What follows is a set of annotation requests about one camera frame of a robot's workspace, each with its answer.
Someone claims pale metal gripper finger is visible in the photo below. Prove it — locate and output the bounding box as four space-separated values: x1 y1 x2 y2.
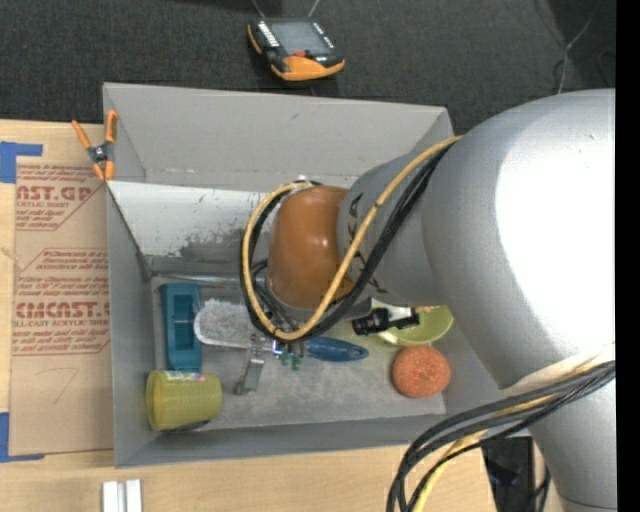
233 333 268 397

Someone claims grey metal bin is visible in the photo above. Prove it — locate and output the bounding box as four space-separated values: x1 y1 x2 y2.
101 82 506 469

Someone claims yellow-green cup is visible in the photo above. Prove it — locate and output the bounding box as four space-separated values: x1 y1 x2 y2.
144 369 224 433

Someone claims teal rectangular box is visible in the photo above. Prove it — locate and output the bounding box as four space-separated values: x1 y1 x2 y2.
158 282 204 374

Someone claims orange ball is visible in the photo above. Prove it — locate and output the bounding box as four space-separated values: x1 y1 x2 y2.
390 344 453 400

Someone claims yellow-green bowl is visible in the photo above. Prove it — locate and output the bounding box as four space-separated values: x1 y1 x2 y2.
373 304 456 348

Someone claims brown cardboard board red print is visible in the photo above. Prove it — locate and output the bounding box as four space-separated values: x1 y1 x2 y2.
0 118 117 464

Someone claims blue oval handle tool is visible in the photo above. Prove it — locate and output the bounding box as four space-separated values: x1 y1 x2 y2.
303 335 371 363

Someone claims black cylinder on white bracket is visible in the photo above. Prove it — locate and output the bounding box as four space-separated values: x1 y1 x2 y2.
351 299 422 337

